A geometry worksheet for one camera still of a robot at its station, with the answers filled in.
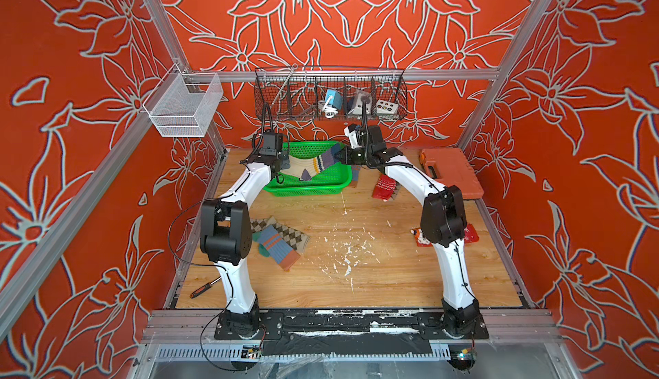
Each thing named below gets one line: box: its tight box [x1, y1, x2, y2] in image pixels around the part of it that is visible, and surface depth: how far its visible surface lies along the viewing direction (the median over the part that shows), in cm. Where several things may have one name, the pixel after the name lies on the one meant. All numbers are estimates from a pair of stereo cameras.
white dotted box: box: [375, 98, 400, 115], surface depth 96 cm
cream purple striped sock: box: [279, 143, 342, 181], surface depth 101 cm
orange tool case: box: [418, 147, 485, 199], surface depth 109 cm
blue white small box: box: [325, 89, 344, 110], surface depth 85 cm
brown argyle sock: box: [249, 215, 310, 254], surface depth 94 cm
